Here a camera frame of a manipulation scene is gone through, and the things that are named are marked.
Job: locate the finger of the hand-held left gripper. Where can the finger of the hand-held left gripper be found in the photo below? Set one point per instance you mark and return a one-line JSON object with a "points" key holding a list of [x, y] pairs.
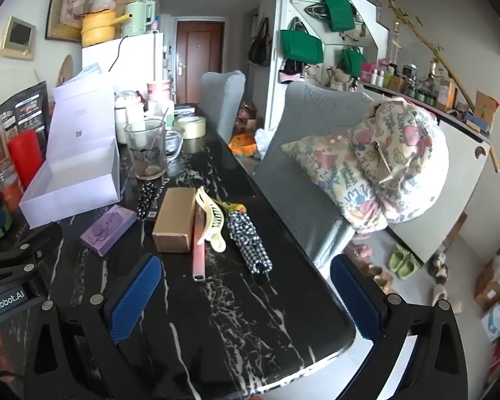
{"points": [[12, 271], [33, 241]]}

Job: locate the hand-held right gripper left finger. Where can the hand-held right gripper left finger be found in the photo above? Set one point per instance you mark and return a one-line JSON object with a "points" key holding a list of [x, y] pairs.
{"points": [[135, 300]]}

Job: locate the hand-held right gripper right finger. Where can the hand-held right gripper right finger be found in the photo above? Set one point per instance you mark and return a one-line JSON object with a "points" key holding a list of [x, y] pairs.
{"points": [[356, 304]]}

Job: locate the small purple box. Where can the small purple box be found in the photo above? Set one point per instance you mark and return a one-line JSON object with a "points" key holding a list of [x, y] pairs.
{"points": [[108, 229]]}

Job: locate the pink pen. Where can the pink pen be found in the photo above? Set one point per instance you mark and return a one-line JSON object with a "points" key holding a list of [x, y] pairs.
{"points": [[199, 254]]}

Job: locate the gold rectangular box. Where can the gold rectangular box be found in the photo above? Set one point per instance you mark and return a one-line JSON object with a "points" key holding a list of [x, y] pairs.
{"points": [[174, 221]]}

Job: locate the white gift box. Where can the white gift box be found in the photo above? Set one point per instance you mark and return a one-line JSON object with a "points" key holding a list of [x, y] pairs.
{"points": [[73, 162]]}

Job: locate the black polka dot scrunchie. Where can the black polka dot scrunchie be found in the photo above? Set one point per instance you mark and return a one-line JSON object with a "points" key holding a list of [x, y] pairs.
{"points": [[146, 200]]}

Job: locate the cream hair claw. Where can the cream hair claw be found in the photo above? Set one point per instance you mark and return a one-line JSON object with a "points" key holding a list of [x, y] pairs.
{"points": [[211, 216]]}

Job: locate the black white checkered scrunchie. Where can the black white checkered scrunchie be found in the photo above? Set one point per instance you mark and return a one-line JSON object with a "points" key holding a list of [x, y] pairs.
{"points": [[250, 241]]}

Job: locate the green slippers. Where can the green slippers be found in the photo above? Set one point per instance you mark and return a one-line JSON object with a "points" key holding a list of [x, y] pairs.
{"points": [[404, 262]]}

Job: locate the red cylindrical canister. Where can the red cylindrical canister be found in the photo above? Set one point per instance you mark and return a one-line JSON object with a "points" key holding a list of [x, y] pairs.
{"points": [[25, 158]]}

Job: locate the black printed snack bag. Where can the black printed snack bag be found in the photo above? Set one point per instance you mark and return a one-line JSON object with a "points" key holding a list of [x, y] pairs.
{"points": [[23, 108]]}

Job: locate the cardboard box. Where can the cardboard box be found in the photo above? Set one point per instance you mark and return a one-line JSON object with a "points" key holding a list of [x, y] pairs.
{"points": [[493, 279]]}

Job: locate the glass mug with cartoon print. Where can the glass mug with cartoon print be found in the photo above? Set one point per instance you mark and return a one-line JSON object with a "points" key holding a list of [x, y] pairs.
{"points": [[143, 154]]}

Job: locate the floral padded jacket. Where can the floral padded jacket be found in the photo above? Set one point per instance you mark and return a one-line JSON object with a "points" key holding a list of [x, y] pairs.
{"points": [[391, 162]]}

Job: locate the white cabinet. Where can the white cabinet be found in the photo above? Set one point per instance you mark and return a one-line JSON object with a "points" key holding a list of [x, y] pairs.
{"points": [[454, 183]]}

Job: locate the small clear glass cup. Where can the small clear glass cup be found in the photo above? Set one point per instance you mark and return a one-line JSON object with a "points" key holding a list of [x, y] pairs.
{"points": [[174, 146]]}

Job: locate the metal stirrer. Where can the metal stirrer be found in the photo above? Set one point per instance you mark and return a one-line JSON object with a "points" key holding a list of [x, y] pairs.
{"points": [[160, 125]]}

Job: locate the woven straw fan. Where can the woven straw fan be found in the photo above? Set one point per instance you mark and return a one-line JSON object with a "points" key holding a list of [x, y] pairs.
{"points": [[65, 71]]}

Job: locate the grey chair with leaf cover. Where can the grey chair with leaf cover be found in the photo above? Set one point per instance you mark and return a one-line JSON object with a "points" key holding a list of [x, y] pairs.
{"points": [[223, 100], [304, 133]]}

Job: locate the beige tape roll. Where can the beige tape roll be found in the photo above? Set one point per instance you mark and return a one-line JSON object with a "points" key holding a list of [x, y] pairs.
{"points": [[191, 127]]}

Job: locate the orange cloth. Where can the orange cloth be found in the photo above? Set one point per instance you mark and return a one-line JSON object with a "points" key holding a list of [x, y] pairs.
{"points": [[242, 143]]}

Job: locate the pink paper cup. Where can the pink paper cup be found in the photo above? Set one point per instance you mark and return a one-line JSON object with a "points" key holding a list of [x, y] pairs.
{"points": [[158, 91]]}

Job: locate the white refrigerator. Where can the white refrigerator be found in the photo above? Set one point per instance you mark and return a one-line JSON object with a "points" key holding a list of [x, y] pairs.
{"points": [[137, 58]]}

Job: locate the yellow pot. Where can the yellow pot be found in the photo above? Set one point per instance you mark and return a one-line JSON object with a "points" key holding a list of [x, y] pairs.
{"points": [[96, 29]]}

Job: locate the row of bottles and jars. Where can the row of bottles and jars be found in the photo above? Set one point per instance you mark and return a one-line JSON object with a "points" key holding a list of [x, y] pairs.
{"points": [[416, 85]]}

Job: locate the large framed picture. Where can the large framed picture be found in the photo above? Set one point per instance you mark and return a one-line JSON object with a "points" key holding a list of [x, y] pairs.
{"points": [[68, 4]]}

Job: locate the green tote bag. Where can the green tote bag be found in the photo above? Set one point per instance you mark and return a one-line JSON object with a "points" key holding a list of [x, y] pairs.
{"points": [[302, 48], [353, 62], [337, 12]]}

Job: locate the brown wooden door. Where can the brown wooden door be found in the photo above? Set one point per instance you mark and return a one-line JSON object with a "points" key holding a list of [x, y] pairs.
{"points": [[200, 62]]}

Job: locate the pale green kettle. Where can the pale green kettle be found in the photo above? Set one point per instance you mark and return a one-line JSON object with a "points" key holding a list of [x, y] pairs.
{"points": [[136, 18]]}

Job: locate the bamboo branch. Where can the bamboo branch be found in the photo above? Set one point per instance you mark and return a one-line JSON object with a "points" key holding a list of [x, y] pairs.
{"points": [[425, 37]]}

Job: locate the dark hanging handbag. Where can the dark hanging handbag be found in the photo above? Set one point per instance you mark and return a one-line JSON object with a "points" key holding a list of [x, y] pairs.
{"points": [[259, 46]]}

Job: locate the small gold picture frame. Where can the small gold picture frame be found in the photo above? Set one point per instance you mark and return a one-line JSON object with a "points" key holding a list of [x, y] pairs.
{"points": [[18, 37]]}

